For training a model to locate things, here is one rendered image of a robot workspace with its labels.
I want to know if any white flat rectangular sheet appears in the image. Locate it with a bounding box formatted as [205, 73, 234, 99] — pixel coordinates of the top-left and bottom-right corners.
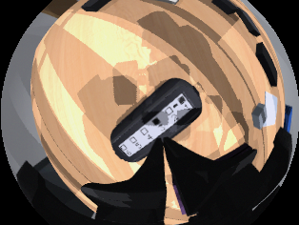
[262, 91, 277, 127]

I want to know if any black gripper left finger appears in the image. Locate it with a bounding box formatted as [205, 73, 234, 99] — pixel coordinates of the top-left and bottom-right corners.
[81, 138, 168, 221]

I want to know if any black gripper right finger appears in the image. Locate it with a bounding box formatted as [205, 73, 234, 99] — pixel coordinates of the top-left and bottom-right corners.
[164, 136, 257, 216]

